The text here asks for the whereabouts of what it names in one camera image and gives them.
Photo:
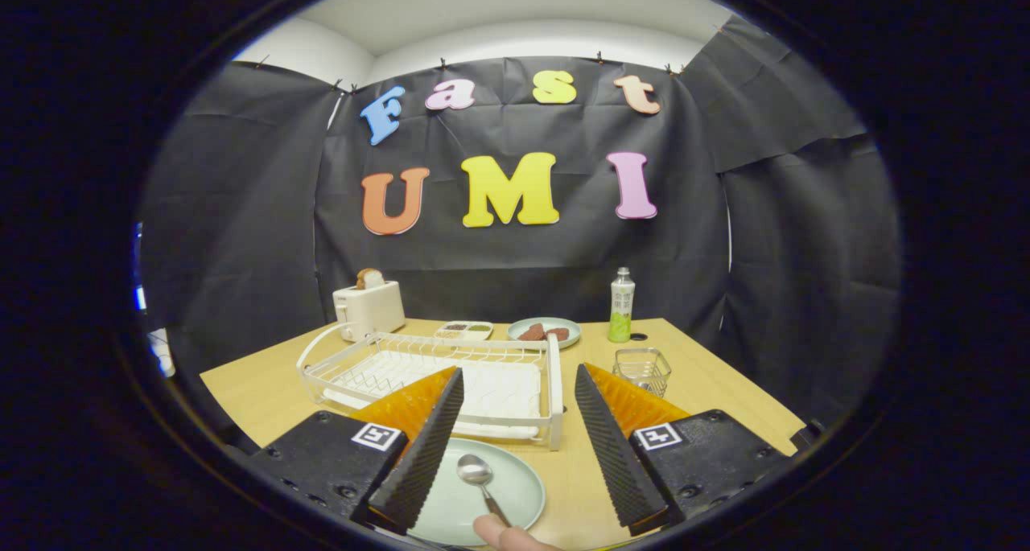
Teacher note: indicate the green drink bottle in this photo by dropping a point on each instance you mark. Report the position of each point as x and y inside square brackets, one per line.
[621, 310]

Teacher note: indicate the white printed sheet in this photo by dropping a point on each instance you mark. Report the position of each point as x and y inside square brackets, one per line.
[161, 351]

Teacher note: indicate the blue white bright screen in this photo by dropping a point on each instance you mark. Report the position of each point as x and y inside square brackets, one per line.
[139, 294]

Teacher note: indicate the white toaster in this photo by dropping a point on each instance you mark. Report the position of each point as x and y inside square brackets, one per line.
[370, 310]

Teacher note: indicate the white divided sauce dish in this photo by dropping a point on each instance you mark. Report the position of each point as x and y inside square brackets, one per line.
[464, 331]

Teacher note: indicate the dark grey chair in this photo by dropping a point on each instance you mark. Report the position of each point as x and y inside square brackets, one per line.
[806, 436]

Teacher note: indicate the small pale green food plate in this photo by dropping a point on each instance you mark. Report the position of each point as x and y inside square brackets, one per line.
[573, 331]

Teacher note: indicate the black backdrop cloth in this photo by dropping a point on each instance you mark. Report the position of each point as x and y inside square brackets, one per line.
[515, 269]

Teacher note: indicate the brown meat piece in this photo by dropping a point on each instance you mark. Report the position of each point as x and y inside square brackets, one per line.
[558, 334]
[531, 332]

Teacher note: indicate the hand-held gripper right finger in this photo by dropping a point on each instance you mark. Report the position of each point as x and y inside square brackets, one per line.
[615, 454]

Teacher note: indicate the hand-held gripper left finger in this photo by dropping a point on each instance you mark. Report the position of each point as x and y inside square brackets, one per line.
[426, 454]

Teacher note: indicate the brown bread slice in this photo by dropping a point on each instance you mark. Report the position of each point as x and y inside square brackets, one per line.
[370, 278]

